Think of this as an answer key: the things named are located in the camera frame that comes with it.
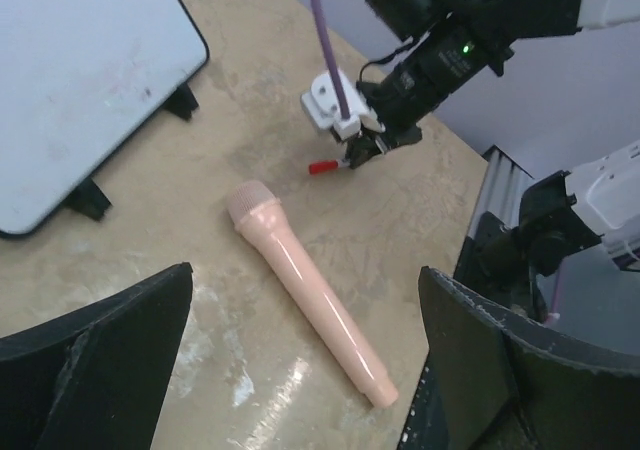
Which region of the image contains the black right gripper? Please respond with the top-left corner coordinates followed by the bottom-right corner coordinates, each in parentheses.
top-left (349, 81), bottom-right (423, 169)

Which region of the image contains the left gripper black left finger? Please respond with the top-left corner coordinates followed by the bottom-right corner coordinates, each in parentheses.
top-left (1, 263), bottom-right (193, 449)

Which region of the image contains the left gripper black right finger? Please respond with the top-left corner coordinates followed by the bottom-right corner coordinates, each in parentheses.
top-left (399, 267), bottom-right (639, 449)

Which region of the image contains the red capped whiteboard marker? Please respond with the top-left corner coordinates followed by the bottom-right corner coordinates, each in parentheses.
top-left (308, 159), bottom-right (350, 175)

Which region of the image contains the white whiteboard black frame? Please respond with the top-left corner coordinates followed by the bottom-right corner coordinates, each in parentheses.
top-left (1, 0), bottom-right (210, 237)

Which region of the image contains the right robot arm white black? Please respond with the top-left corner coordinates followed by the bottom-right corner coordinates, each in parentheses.
top-left (346, 0), bottom-right (639, 321)

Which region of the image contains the pink toy microphone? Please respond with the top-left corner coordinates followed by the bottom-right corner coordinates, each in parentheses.
top-left (227, 180), bottom-right (399, 408)

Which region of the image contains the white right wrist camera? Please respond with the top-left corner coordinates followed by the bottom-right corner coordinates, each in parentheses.
top-left (301, 69), bottom-right (385, 143)

